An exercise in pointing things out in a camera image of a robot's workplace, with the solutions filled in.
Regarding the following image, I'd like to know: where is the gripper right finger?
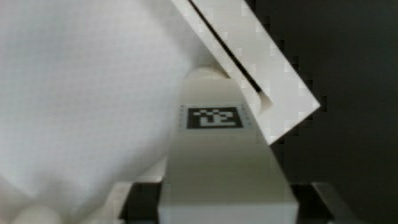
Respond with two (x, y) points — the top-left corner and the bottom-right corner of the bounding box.
(292, 182), (363, 224)

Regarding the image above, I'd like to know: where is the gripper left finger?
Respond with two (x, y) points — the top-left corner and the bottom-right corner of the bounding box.
(88, 182), (162, 224)

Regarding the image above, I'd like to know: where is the white desk top tray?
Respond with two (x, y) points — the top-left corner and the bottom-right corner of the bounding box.
(0, 0), (219, 224)

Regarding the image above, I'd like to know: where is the white right fence bar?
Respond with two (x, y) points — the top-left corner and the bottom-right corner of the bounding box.
(194, 0), (320, 143)

